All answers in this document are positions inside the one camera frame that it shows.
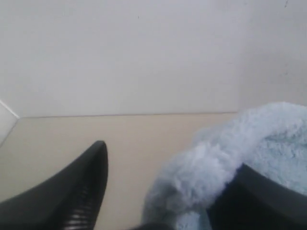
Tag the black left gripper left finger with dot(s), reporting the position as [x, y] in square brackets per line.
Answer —
[69, 200]

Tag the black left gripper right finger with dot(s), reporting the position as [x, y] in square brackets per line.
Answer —
[254, 202]

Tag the light blue fleece towel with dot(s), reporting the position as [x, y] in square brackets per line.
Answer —
[270, 139]

